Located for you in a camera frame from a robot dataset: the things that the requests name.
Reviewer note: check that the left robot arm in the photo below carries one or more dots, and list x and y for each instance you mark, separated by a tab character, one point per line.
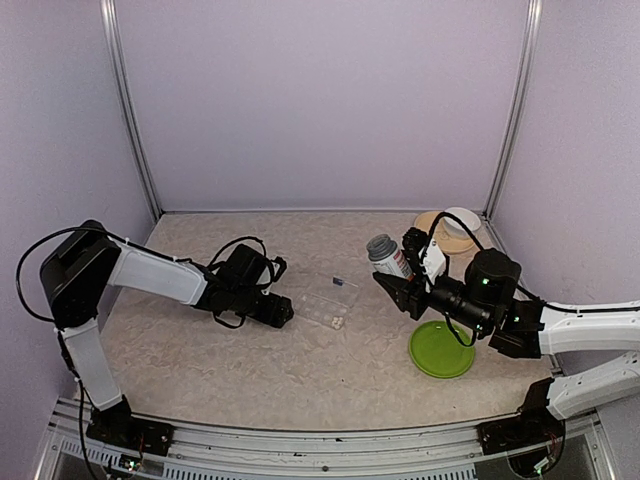
91	259

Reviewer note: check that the green plate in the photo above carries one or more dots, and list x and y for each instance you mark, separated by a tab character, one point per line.
439	352

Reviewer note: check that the aluminium frame post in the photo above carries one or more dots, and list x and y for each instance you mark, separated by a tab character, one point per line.
118	63
517	108

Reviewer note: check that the grey-capped orange pill bottle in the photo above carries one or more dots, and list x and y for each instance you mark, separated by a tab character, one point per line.
386	257

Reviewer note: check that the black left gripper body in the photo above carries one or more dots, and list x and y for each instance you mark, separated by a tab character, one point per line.
274	313

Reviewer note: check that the right aluminium frame post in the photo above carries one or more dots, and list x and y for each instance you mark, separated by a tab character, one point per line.
517	108

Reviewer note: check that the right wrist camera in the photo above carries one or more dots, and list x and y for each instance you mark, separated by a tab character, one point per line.
425	255

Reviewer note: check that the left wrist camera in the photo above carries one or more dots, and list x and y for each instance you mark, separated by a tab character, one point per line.
272	273

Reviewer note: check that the left aluminium frame post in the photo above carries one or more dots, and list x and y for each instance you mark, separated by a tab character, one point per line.
118	63

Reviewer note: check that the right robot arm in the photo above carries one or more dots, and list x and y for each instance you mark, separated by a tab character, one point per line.
484	302

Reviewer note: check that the clear plastic pill organizer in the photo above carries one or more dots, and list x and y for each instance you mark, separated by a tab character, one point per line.
325	297

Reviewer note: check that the white pills in organizer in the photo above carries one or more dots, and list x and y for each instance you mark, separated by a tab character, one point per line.
337	322

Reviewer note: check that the white ceramic bowl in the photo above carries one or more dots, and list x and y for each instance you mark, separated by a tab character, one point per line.
469	218

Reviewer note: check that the beige wooden plate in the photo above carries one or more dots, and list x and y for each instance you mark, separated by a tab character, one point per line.
448	244

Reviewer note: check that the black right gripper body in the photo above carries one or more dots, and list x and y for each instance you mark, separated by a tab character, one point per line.
419	283

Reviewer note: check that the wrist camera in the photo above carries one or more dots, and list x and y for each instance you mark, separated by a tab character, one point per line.
425	255
272	273

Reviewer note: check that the front aluminium rail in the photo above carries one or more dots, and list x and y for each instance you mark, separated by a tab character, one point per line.
467	450

